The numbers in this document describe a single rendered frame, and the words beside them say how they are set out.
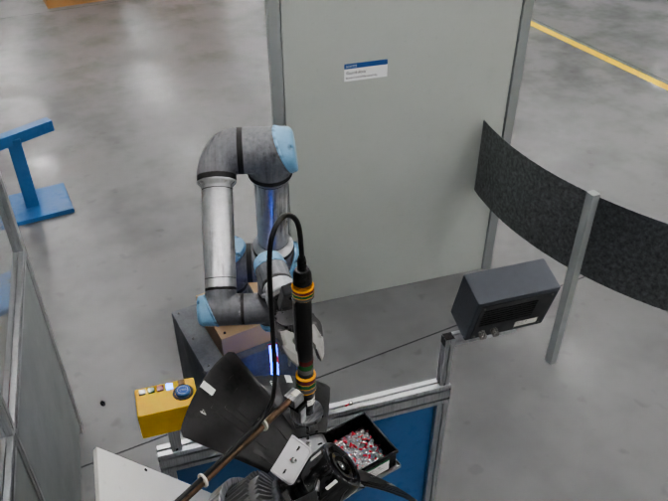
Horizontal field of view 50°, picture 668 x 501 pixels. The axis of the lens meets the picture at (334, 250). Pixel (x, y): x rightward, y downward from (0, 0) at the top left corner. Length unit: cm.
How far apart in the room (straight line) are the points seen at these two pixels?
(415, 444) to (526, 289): 70
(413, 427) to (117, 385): 165
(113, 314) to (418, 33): 210
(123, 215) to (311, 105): 188
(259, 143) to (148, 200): 311
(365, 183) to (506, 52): 89
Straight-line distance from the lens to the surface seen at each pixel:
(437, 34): 331
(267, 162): 176
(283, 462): 159
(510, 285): 208
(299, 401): 152
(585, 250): 327
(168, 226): 454
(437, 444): 251
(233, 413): 153
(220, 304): 170
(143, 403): 200
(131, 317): 391
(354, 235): 365
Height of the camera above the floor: 253
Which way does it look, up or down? 37 degrees down
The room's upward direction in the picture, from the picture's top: straight up
